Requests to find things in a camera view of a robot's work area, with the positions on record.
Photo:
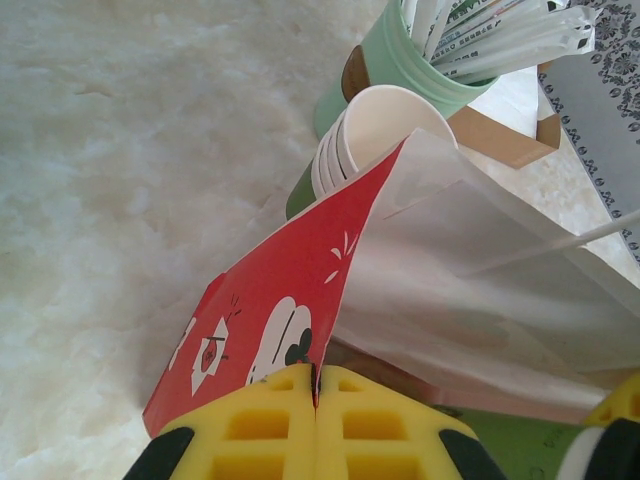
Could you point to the stack of paper cups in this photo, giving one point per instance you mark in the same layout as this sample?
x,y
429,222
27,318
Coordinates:
x,y
380,125

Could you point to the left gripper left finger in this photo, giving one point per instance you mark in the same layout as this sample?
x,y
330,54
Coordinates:
x,y
200,450

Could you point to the green black-lid coffee cup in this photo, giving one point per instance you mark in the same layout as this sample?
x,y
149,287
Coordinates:
x,y
510,450

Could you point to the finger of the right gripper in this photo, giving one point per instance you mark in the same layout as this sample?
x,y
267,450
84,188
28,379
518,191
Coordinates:
x,y
620,400

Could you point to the white red-print paper bag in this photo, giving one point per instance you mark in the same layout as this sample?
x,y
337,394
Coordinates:
x,y
450,280

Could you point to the white napkin stack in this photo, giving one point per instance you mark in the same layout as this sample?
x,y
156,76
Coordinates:
x,y
510,90

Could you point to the mint green straw holder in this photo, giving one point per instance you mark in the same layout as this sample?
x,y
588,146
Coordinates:
x,y
395,55

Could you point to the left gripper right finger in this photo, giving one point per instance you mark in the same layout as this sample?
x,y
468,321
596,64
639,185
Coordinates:
x,y
425,450

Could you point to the paper-wrapped straw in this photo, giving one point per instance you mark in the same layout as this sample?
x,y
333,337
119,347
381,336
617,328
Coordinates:
x,y
530,57
525,35
417,15
465,25

